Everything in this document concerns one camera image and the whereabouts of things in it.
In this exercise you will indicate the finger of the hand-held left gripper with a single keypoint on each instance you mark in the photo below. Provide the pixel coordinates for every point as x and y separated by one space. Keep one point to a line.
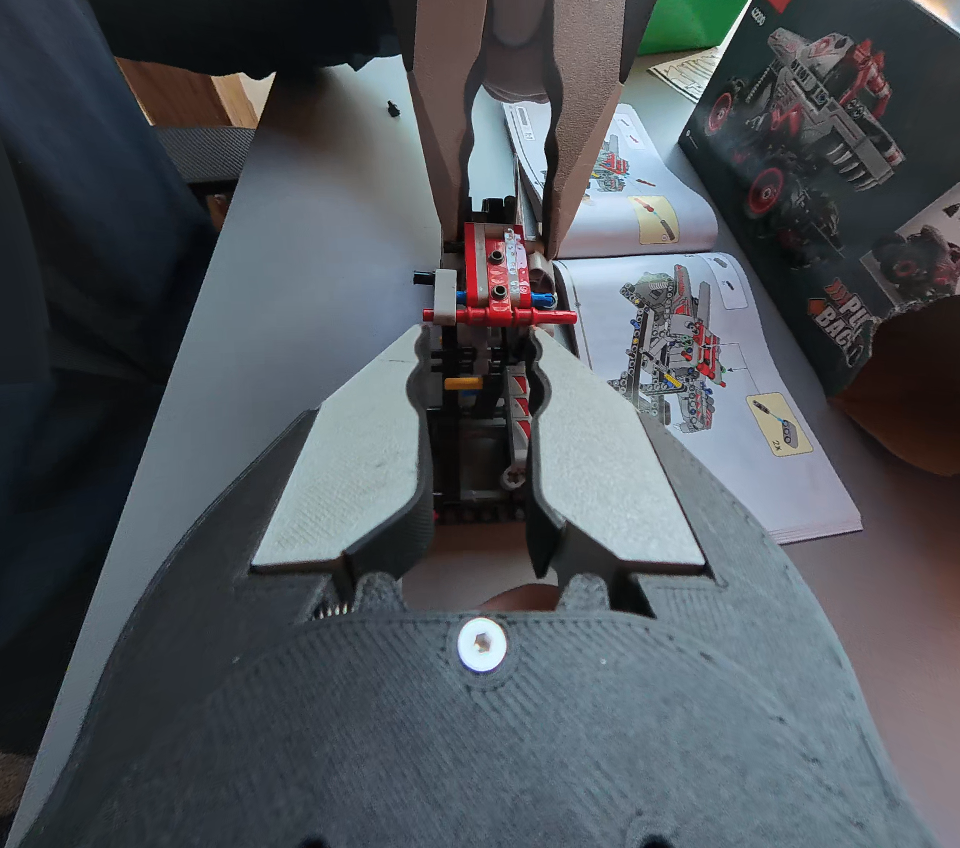
592 53
450 38

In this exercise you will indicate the dark mesh office chair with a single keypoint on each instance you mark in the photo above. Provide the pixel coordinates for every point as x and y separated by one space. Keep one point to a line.
202 150

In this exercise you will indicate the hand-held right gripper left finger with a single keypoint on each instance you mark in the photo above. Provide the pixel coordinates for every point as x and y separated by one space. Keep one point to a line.
345 473

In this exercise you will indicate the lego truck chassis model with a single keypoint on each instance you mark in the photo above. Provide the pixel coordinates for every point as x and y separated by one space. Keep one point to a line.
491 278

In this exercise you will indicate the black lego set box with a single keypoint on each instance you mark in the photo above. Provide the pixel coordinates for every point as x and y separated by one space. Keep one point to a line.
825 135

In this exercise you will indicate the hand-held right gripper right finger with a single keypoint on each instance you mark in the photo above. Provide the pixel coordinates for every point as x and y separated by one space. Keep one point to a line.
615 480

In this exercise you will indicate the lego sticker sheet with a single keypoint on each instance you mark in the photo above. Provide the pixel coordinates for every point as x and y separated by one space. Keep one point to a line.
686 72

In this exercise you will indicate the lego instruction booklet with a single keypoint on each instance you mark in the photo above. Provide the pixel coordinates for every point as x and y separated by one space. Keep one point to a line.
750 473

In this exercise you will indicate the light grey two-hole lego beam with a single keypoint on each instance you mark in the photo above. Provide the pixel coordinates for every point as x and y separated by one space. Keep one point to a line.
446 300

